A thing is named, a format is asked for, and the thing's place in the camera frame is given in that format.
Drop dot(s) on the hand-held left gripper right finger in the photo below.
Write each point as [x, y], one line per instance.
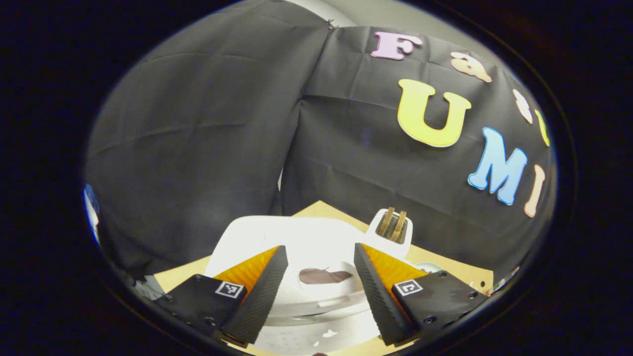
[381, 306]

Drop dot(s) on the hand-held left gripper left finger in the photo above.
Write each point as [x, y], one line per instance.
[252, 311]

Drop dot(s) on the white rice cooker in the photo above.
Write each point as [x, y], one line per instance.
[306, 242]

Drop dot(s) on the white toaster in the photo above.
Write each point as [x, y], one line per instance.
[373, 237]

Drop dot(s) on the brown bread slice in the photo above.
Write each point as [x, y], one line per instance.
[385, 222]
[399, 226]

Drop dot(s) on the black backdrop cloth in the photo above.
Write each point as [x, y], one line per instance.
[198, 148]

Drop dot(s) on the computer screen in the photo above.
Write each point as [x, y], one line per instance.
[91, 212]

